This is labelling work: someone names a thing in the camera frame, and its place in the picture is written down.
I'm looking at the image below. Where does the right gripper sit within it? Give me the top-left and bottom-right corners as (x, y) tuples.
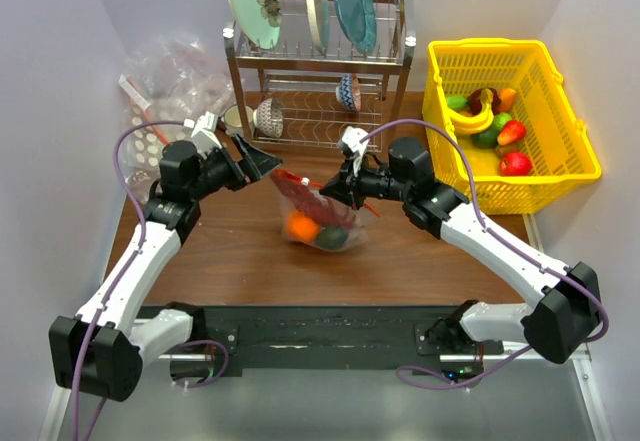
(320, 151), (411, 211)

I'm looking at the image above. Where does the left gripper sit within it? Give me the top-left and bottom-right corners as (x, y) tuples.
(188, 132), (282, 201)

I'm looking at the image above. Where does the red toy lobster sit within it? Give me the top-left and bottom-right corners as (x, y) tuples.
(270, 169), (356, 229)

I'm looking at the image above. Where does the clear zip bag orange zipper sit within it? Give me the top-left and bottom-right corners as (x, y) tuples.
(270, 169), (380, 252)

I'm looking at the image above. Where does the dark green toy avocado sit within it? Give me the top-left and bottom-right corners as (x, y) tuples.
(315, 226), (349, 251)

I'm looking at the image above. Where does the toy orange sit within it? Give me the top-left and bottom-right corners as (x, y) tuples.
(284, 211), (321, 243)

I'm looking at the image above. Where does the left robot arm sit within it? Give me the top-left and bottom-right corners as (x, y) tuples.
(48, 135), (283, 402)

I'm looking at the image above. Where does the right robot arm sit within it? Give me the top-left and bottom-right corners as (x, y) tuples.
(320, 128), (603, 364)

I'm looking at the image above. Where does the pile of clear zip bags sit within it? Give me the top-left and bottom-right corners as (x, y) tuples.
(118, 33), (233, 204)

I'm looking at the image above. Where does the cream enamel mug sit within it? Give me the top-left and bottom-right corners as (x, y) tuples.
(222, 105), (255, 141)

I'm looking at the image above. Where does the grey patterned bowl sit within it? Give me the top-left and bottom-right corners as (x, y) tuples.
(253, 98), (284, 138)

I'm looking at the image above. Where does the metal dish rack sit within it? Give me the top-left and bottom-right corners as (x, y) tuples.
(222, 0), (417, 156)

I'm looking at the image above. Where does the blue patterned bowl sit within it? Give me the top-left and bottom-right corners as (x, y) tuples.
(335, 73), (361, 112)

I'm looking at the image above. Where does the toy banana bunch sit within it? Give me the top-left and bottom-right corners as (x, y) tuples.
(446, 103), (494, 135)

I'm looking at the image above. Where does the green toy lime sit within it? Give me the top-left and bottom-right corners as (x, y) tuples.
(446, 95), (469, 112)

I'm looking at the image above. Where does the red toy apple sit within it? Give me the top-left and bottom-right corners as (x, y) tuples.
(499, 151), (532, 177)

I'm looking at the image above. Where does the mint green floral plate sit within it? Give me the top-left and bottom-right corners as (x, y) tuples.
(228, 0), (282, 50)

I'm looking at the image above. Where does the teal blue plate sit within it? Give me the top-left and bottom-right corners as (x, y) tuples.
(334, 0), (377, 56)

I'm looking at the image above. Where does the beige rimmed plate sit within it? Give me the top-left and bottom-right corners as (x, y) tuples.
(305, 0), (330, 56)

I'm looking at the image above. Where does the red yellow toy mango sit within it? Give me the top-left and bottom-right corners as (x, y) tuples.
(497, 119), (526, 146)

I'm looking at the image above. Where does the yellow plastic basket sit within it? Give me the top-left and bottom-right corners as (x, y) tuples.
(423, 38), (602, 214)

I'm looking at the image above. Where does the orange toy fruit back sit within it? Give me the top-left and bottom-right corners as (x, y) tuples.
(499, 87), (517, 113)

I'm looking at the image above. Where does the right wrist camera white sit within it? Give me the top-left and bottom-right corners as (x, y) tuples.
(338, 126), (369, 175)

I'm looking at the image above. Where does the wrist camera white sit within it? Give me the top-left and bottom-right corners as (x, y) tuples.
(183, 111), (222, 155)
(338, 126), (369, 175)

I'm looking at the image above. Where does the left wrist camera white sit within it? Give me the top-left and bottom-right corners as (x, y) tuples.
(183, 111), (222, 155)

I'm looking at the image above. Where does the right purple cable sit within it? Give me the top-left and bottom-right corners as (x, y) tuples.
(359, 119), (610, 391)

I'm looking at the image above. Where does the purple cable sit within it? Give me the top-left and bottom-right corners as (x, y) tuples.
(69, 119), (231, 441)
(359, 119), (610, 391)

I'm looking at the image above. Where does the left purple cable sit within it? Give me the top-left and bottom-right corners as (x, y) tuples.
(69, 119), (231, 441)

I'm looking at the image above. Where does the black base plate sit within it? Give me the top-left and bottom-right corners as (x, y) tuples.
(204, 305), (503, 377)

